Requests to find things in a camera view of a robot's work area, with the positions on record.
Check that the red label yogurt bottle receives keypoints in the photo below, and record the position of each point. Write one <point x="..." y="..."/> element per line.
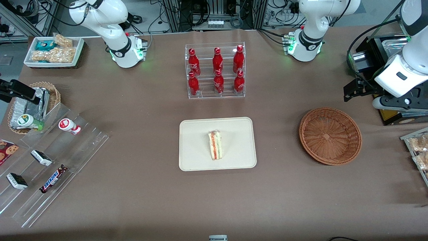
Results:
<point x="68" y="125"/>

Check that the black white snack bar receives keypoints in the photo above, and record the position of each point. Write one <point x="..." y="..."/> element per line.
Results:
<point x="41" y="158"/>
<point x="16" y="181"/>

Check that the grey snack tray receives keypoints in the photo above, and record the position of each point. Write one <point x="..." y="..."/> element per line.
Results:
<point x="406" y="139"/>

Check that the snickers chocolate bar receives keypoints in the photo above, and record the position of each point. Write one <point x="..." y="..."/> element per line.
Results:
<point x="52" y="179"/>

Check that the white power strip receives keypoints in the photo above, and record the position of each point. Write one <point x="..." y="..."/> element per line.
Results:
<point x="215" y="24"/>

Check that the red cola bottle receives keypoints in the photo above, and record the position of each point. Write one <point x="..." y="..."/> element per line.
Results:
<point x="238" y="60"/>
<point x="239" y="83"/>
<point x="217" y="60"/>
<point x="193" y="85"/>
<point x="194" y="63"/>
<point x="218" y="83"/>

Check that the teal snack packet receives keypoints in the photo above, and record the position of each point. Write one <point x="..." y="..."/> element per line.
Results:
<point x="44" y="45"/>

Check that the chocolate chip cookie packet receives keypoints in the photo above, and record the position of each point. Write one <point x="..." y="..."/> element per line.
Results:
<point x="7" y="151"/>

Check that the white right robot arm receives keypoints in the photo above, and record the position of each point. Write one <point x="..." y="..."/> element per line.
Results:
<point x="110" y="23"/>

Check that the foil wrapped package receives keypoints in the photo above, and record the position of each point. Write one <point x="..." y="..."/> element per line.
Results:
<point x="18" y="108"/>
<point x="36" y="105"/>

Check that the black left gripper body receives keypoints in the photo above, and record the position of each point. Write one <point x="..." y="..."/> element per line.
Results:
<point x="370" y="89"/>

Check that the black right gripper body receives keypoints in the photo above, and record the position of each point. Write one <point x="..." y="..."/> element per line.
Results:
<point x="13" y="89"/>

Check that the cream plastic tray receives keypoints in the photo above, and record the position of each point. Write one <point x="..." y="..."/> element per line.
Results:
<point x="194" y="144"/>

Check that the green label yogurt bottle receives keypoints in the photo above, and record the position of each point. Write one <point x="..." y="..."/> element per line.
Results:
<point x="28" y="121"/>

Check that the yellow control box red button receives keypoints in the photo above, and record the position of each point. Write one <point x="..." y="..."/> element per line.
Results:
<point x="388" y="115"/>

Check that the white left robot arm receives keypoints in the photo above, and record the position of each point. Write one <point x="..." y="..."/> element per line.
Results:
<point x="312" y="20"/>

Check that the puffed rice snack bag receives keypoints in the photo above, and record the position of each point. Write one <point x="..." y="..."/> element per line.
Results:
<point x="63" y="41"/>
<point x="39" y="56"/>
<point x="63" y="55"/>

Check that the clear acrylic bottle rack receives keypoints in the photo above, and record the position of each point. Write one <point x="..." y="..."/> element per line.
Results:
<point x="227" y="95"/>

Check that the clear acrylic tiered stand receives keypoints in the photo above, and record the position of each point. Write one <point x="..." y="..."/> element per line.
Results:
<point x="77" y="150"/>

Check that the clear bag crispy snack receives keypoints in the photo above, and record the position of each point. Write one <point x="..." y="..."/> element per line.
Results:
<point x="419" y="143"/>
<point x="422" y="161"/>

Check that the triangle sandwich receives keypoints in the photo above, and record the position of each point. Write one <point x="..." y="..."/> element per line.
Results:
<point x="215" y="145"/>

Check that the aluminium frame equipment rack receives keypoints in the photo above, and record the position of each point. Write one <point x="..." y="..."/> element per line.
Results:
<point x="214" y="10"/>

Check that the tan wicker basket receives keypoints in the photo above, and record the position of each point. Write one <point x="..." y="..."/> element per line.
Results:
<point x="55" y="95"/>

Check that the small grey white device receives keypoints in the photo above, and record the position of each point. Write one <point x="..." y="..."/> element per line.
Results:
<point x="218" y="238"/>

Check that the brown round wicker basket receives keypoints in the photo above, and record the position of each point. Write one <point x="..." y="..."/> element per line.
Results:
<point x="329" y="135"/>

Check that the black metal machine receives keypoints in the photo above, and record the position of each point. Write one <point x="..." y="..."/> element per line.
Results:
<point x="367" y="50"/>

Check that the white rectangular snack bin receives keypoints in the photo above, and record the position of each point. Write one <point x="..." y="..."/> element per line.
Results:
<point x="79" y="50"/>

